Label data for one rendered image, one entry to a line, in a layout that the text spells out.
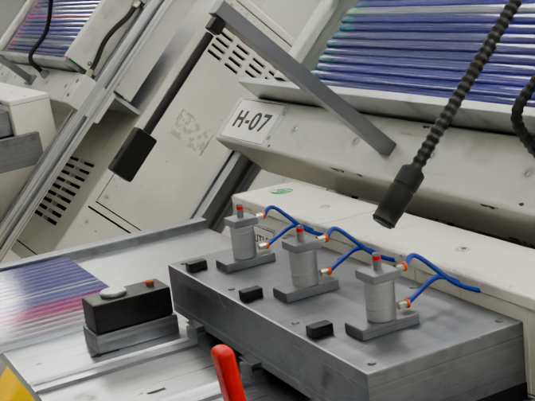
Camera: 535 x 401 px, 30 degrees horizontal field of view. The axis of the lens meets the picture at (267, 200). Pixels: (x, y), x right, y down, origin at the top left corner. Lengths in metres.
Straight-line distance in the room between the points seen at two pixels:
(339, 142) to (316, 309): 0.35
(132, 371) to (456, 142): 0.36
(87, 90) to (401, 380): 1.39
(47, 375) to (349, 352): 0.31
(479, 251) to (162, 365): 0.29
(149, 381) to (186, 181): 1.31
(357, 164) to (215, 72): 1.11
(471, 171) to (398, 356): 0.28
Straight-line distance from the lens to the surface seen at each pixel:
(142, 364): 0.89
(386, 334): 0.73
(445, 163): 0.95
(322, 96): 0.96
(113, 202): 2.07
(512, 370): 0.74
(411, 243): 0.87
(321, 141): 1.13
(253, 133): 1.26
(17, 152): 2.00
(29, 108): 2.02
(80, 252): 1.24
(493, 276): 0.77
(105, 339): 0.92
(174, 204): 2.13
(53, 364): 0.92
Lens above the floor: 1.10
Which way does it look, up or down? 8 degrees up
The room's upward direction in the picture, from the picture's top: 32 degrees clockwise
